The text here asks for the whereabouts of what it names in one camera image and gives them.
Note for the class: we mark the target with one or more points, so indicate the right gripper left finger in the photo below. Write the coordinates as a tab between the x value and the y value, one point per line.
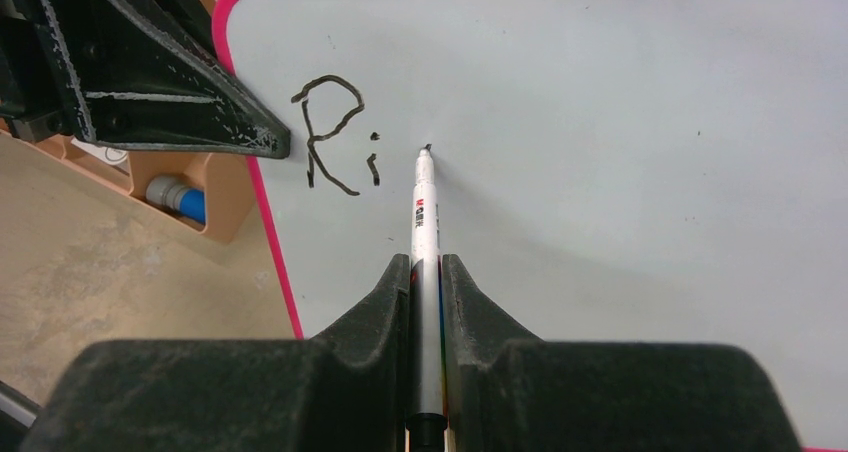
341	390

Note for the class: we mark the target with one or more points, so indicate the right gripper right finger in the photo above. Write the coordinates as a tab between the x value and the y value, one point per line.
510	390

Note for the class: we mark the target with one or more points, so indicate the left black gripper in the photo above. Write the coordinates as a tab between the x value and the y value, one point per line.
130	74

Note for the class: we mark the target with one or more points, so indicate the pink-framed whiteboard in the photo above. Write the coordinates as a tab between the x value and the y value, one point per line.
653	170

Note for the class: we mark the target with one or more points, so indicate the white whiteboard marker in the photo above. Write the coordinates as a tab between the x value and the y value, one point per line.
426	417

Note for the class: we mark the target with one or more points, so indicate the orange plastic file organizer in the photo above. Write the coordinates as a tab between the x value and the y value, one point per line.
223	177

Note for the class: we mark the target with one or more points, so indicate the blue small item in tray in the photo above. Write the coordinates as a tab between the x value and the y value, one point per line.
170	193

